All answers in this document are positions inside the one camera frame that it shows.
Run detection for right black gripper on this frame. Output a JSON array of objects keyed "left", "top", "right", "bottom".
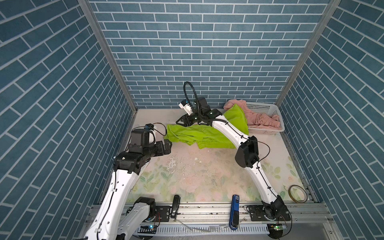
[{"left": 175, "top": 112, "right": 204, "bottom": 127}]

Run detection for lime green shorts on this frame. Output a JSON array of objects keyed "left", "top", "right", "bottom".
[{"left": 164, "top": 105, "right": 249, "bottom": 149}]

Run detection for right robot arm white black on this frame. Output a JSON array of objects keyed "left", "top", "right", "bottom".
[{"left": 176, "top": 97, "right": 289, "bottom": 221}]

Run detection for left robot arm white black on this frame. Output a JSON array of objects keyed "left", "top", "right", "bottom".
[{"left": 83, "top": 124, "right": 172, "bottom": 240}]

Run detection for pink shorts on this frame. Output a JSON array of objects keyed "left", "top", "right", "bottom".
[{"left": 224, "top": 100, "right": 282, "bottom": 130}]

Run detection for left green circuit board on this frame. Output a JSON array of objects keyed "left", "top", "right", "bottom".
[{"left": 138, "top": 225, "right": 158, "bottom": 235}]

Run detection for green circuit board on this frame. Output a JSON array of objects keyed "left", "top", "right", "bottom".
[
  {"left": 138, "top": 225, "right": 158, "bottom": 235},
  {"left": 268, "top": 224, "right": 284, "bottom": 232}
]

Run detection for white plastic laundry basket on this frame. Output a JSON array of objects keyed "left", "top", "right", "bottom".
[{"left": 247, "top": 102, "right": 285, "bottom": 135}]

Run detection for blue black handheld device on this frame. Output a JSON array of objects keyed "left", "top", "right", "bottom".
[{"left": 229, "top": 195, "right": 240, "bottom": 231}]

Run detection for right green circuit board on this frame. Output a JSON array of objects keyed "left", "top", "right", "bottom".
[{"left": 268, "top": 224, "right": 284, "bottom": 232}]

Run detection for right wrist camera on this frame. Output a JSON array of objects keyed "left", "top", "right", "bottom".
[{"left": 179, "top": 101, "right": 193, "bottom": 116}]

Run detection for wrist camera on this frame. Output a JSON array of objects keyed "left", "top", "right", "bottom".
[
  {"left": 144, "top": 124, "right": 157, "bottom": 134},
  {"left": 179, "top": 101, "right": 193, "bottom": 116}
]

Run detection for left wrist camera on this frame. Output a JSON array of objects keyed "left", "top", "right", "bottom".
[{"left": 144, "top": 124, "right": 157, "bottom": 134}]

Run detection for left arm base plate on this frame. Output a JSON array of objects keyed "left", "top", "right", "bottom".
[{"left": 144, "top": 206, "right": 171, "bottom": 223}]

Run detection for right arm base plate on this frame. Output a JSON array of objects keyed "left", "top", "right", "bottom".
[{"left": 245, "top": 205, "right": 292, "bottom": 222}]

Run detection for tape roll ring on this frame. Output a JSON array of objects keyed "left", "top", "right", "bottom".
[{"left": 287, "top": 184, "right": 308, "bottom": 204}]

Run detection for aluminium front rail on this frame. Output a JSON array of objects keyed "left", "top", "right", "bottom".
[{"left": 161, "top": 202, "right": 335, "bottom": 225}]

